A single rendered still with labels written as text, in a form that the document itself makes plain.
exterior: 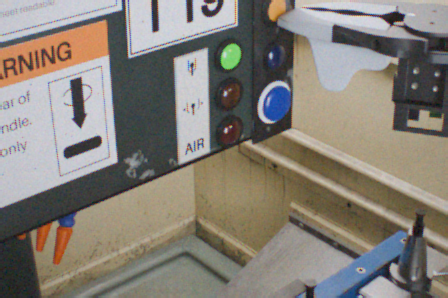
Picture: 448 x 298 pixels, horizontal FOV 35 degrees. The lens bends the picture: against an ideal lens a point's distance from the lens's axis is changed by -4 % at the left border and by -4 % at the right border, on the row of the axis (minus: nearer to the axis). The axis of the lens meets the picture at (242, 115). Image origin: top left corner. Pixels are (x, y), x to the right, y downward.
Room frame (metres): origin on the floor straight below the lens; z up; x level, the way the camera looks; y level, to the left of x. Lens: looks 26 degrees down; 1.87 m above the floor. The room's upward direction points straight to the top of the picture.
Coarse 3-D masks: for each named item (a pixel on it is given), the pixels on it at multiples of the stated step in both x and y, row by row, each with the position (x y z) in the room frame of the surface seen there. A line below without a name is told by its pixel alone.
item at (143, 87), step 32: (224, 32) 0.52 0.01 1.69; (128, 64) 0.46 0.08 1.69; (160, 64) 0.48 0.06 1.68; (128, 96) 0.46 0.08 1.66; (160, 96) 0.48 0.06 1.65; (128, 128) 0.46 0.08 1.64; (160, 128) 0.47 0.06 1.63; (128, 160) 0.45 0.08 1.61; (160, 160) 0.47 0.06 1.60; (192, 160) 0.50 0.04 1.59; (64, 192) 0.42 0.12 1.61; (96, 192) 0.43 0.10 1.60; (0, 224) 0.38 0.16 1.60; (32, 224) 0.40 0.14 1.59
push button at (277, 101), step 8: (272, 88) 0.54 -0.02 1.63; (280, 88) 0.54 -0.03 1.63; (272, 96) 0.54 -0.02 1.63; (280, 96) 0.54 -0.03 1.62; (288, 96) 0.55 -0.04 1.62; (264, 104) 0.54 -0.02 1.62; (272, 104) 0.54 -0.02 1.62; (280, 104) 0.54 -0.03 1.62; (288, 104) 0.55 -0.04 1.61; (264, 112) 0.53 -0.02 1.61; (272, 112) 0.54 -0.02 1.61; (280, 112) 0.54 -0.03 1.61; (272, 120) 0.54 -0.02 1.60
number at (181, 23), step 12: (180, 0) 0.49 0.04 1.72; (192, 0) 0.49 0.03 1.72; (204, 0) 0.50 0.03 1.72; (216, 0) 0.51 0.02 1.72; (228, 0) 0.52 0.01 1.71; (180, 12) 0.49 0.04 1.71; (192, 12) 0.49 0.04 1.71; (204, 12) 0.50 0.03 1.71; (216, 12) 0.51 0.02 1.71; (228, 12) 0.52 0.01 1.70; (180, 24) 0.49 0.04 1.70; (192, 24) 0.49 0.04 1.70; (204, 24) 0.50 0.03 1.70
